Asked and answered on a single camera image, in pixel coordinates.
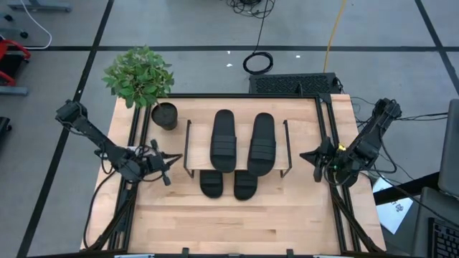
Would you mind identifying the red and black cart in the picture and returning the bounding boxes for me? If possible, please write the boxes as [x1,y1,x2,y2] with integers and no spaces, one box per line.
[0,37,32,87]

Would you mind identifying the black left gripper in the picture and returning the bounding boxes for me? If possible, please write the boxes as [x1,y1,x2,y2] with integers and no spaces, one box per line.
[144,138,184,187]

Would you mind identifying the grey floor bar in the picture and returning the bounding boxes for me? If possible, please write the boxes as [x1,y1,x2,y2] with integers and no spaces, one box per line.
[0,85,29,96]

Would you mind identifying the black plant pot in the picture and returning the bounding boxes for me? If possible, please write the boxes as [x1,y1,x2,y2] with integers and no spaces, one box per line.
[151,102,179,131]

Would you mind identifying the grey desk foot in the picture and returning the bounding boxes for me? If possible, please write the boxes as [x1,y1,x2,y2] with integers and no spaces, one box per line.
[6,0,72,13]

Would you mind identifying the black perforated computer case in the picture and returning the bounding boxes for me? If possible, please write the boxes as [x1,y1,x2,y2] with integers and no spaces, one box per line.
[248,72,341,96]

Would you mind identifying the grey open laptop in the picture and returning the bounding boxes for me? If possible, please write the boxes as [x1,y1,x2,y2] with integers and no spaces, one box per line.
[411,98,459,258]

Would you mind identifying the green artificial plant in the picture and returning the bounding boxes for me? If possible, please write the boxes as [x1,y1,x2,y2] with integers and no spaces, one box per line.
[101,44,176,110]

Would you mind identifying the wooden shelf with black frame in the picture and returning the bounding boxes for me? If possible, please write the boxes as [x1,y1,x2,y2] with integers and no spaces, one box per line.
[183,116,293,179]

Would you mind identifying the white floor cable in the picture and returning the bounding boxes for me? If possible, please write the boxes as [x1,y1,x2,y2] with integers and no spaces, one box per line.
[19,0,53,50]

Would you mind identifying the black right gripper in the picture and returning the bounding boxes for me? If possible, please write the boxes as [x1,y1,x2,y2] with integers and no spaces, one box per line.
[299,137,341,183]

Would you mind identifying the black rubber slide sandal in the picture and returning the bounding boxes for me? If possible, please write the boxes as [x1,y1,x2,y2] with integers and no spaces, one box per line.
[233,169,259,201]
[199,169,224,199]
[209,109,238,174]
[247,112,277,177]

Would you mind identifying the yellow floor cable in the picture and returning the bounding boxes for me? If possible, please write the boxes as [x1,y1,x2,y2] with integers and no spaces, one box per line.
[322,0,348,74]

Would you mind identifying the white paper sheet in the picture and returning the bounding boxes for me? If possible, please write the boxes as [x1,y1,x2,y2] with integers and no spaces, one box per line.
[372,175,415,236]

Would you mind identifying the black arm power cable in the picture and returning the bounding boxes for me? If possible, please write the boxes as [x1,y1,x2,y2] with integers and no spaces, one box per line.
[82,166,121,251]

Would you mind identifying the tangled black cables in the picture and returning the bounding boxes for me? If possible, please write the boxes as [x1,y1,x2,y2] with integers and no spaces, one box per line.
[225,0,277,19]

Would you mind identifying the coiled black cable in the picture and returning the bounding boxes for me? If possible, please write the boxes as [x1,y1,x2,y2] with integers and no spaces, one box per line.
[242,52,274,75]

